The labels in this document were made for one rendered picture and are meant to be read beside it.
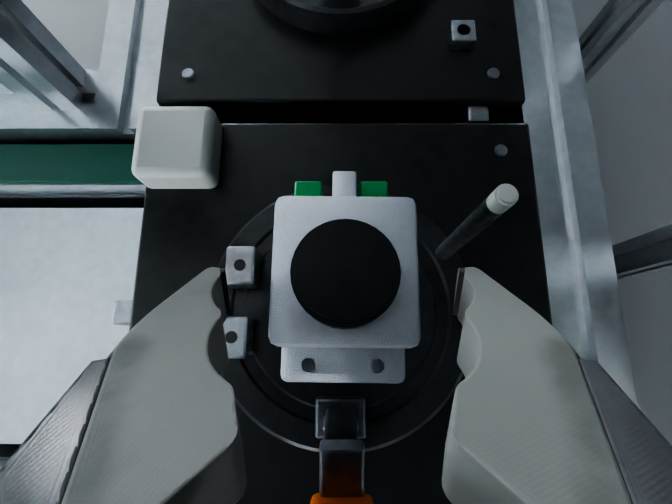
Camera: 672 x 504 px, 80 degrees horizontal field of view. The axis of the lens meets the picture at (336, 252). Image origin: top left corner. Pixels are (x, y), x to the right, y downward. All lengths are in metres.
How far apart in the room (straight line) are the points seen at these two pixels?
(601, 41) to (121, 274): 0.39
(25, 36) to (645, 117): 0.49
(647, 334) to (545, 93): 0.22
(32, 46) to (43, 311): 0.17
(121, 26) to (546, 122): 0.30
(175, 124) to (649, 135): 0.41
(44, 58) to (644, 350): 0.48
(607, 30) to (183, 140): 0.30
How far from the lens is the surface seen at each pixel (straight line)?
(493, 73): 0.30
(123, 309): 0.27
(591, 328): 0.29
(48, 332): 0.35
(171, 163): 0.25
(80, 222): 0.35
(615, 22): 0.38
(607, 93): 0.49
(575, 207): 0.30
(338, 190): 0.17
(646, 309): 0.43
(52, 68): 0.32
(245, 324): 0.20
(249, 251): 0.21
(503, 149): 0.28
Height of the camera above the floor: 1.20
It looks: 77 degrees down
